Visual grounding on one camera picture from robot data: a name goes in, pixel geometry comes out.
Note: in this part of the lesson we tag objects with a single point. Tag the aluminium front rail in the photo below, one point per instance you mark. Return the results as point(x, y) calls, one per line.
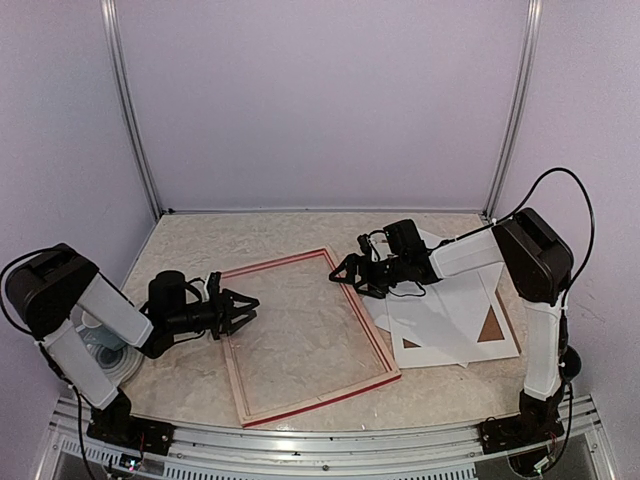
point(200, 451)

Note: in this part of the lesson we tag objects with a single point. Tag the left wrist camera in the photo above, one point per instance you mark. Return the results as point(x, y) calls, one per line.
point(212, 287)

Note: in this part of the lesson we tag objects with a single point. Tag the light blue cup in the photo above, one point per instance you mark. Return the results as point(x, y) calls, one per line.
point(93, 332)

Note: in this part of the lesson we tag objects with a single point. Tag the left aluminium post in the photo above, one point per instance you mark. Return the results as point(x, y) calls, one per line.
point(118, 63)

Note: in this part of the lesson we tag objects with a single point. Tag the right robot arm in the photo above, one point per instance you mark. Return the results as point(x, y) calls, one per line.
point(540, 265)

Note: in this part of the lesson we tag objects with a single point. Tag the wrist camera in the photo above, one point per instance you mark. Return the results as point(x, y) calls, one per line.
point(212, 287)
point(368, 245)

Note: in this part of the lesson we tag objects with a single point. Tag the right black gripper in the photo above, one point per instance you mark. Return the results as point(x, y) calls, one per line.
point(351, 262)

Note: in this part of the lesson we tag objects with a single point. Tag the white photo paper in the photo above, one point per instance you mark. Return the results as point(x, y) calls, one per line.
point(486, 278)

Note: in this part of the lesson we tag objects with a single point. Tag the brown backing board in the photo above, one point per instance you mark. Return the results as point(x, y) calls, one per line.
point(510, 325)

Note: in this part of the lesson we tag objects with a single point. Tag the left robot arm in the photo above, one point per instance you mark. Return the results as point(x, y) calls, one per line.
point(63, 302)

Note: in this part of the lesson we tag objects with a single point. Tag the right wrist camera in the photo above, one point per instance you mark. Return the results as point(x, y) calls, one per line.
point(368, 245)

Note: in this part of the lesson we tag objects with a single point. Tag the aluminium post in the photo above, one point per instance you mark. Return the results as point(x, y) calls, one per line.
point(118, 63)
point(517, 106)

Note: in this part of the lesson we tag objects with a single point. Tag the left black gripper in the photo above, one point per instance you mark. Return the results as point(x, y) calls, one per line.
point(224, 327)

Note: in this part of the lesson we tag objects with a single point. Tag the wooden red photo frame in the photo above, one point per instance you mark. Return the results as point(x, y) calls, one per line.
point(385, 355)

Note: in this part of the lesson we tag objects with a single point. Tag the white round plate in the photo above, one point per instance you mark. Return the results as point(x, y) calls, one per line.
point(119, 366)

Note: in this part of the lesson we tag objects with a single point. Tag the clear acrylic sheet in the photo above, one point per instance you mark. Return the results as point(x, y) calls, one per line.
point(305, 335)

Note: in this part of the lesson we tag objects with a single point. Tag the right aluminium post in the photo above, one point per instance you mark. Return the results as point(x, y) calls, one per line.
point(517, 106)

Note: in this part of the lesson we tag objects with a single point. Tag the white mat board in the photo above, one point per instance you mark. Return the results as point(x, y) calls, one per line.
point(409, 355)

